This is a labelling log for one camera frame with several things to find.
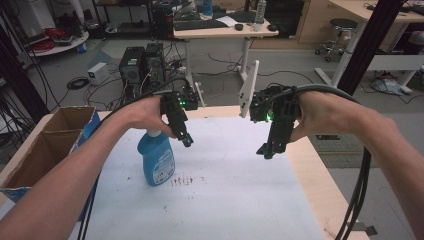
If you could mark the white low shelf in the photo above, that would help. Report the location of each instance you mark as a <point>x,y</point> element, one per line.
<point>396,62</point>

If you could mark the black computer mouse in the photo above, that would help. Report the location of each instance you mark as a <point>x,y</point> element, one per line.
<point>272,28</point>
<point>238,26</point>

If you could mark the person's left hand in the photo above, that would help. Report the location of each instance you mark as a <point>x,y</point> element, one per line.
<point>146,115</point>

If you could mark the wooden cabinet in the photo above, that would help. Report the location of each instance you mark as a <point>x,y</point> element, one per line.
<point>316,23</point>

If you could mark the blue spray bottle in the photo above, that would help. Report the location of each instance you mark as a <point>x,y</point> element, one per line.
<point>157,160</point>

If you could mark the white paper sheet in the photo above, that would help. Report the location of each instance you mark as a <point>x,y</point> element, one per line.
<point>227,21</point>

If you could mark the black keyboard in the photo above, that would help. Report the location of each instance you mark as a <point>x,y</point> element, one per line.
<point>199,24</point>

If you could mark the blue container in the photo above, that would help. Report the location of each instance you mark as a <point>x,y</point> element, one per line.
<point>207,8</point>

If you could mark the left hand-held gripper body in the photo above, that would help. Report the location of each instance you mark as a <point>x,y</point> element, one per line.
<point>172,101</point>

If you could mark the light wooden corner desk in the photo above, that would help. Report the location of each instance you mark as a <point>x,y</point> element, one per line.
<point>363,11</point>

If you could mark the crumpled cloth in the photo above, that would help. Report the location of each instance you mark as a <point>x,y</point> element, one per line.
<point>386,85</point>

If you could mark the black metal frame post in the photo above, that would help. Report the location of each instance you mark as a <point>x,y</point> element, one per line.
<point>16,83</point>
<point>370,46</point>

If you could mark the black computer tower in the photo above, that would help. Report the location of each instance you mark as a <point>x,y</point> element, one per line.
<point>154,65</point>
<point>131,66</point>

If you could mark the clear plastic bottle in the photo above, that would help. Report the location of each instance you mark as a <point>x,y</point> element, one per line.
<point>260,11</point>

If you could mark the black desktop computer case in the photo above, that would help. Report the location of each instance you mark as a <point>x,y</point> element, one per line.
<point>162,20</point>

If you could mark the white box device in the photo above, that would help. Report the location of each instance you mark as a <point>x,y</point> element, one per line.
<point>98,73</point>

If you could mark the round white table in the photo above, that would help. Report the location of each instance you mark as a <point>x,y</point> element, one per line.
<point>66,46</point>

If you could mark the open cardboard box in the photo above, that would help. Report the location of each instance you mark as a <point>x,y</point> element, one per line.
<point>43,150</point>

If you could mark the rolling stool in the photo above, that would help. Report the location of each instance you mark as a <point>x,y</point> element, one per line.
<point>340,33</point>

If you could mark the white table mat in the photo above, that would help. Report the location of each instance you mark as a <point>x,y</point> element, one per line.
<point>216,193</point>

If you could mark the light wooden office desk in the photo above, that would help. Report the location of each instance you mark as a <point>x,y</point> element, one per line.
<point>226,32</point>

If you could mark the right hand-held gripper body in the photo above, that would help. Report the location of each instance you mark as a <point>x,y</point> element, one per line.
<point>278,106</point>

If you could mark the person's right hand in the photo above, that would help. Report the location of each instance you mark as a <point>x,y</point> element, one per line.
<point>320,113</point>

